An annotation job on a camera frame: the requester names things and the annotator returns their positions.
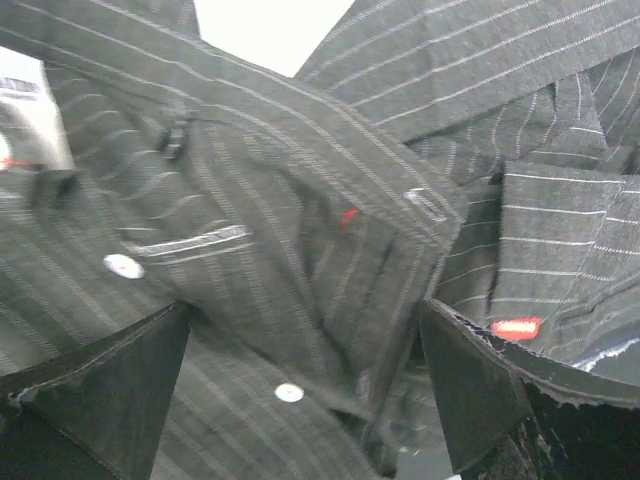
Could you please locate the dark pinstriped shirt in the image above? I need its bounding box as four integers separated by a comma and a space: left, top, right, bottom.
1, 1, 639, 479

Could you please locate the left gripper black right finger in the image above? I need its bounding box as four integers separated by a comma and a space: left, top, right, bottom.
420, 300, 639, 479

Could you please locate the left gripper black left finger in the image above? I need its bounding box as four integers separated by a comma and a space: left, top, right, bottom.
1, 304, 190, 480

